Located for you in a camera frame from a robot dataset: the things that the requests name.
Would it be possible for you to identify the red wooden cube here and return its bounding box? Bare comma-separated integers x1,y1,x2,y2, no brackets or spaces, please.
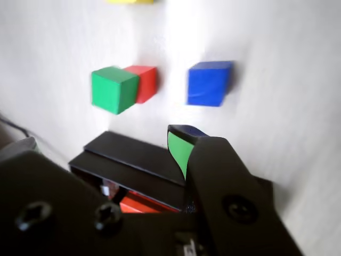
123,65,158,105

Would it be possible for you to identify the black box lid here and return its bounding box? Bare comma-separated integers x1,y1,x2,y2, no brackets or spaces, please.
83,130,187,187

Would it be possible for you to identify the green wooden cube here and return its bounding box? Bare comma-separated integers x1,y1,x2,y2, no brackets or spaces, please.
91,66,140,116

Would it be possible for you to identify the black cardboard box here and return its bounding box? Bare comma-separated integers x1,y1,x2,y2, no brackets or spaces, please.
68,153,274,218

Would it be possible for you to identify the yellow wooden cube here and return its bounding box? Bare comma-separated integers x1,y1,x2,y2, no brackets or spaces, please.
104,0,155,5

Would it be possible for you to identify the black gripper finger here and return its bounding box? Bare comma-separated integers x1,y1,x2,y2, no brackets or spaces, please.
0,136,139,256
167,124,305,256

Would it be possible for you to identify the blue wooden cube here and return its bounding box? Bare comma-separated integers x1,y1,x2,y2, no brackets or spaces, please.
185,60,236,108

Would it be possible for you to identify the thick black cable beside box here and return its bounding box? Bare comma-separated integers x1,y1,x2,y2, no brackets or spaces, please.
0,113,30,138

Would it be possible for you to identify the orange matchbox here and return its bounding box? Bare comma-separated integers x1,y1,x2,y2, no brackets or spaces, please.
119,189,182,214

